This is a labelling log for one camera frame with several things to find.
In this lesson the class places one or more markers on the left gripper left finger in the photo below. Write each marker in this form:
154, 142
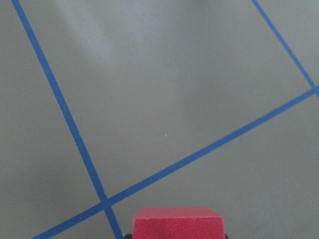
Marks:
128, 236

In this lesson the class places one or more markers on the red wooden block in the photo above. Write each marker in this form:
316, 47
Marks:
178, 223

